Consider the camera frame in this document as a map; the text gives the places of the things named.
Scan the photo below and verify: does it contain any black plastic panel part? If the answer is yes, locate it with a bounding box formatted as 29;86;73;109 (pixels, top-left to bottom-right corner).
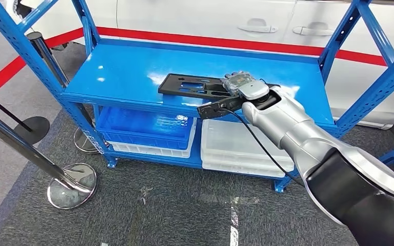
157;73;279;103

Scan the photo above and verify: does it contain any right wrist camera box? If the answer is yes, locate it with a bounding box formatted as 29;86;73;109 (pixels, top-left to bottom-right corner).
196;96;244;120

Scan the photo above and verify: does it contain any red barrier belt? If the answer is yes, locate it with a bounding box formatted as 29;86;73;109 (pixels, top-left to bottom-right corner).
96;26;388;67
0;28;85;104

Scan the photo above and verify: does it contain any blue metal shelf rack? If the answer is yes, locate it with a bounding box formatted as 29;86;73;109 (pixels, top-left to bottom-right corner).
0;0;394;194

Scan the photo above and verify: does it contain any blue plastic bin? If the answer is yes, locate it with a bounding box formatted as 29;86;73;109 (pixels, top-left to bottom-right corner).
96;107;195;151

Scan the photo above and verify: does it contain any white car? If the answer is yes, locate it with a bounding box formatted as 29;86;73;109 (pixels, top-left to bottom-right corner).
5;0;394;131

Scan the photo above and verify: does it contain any translucent white plastic tray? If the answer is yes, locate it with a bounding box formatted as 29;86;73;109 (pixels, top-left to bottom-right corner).
202;159;288;179
201;118;296;172

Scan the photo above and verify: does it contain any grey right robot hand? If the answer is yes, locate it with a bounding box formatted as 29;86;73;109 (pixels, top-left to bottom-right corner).
221;70;257;97

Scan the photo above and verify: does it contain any black stanchion with disc base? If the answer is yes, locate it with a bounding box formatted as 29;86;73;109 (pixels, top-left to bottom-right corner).
0;97;51;146

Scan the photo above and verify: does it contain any white car door handle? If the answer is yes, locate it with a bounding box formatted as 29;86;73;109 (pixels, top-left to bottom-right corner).
292;22;336;37
238;18;279;34

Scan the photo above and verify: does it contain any black camera cable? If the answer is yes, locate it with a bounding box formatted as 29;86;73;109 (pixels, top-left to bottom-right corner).
222;108;306;188

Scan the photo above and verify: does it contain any chrome stanchion post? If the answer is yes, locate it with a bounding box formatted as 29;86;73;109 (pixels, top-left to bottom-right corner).
26;31;102;154
0;103;98;210

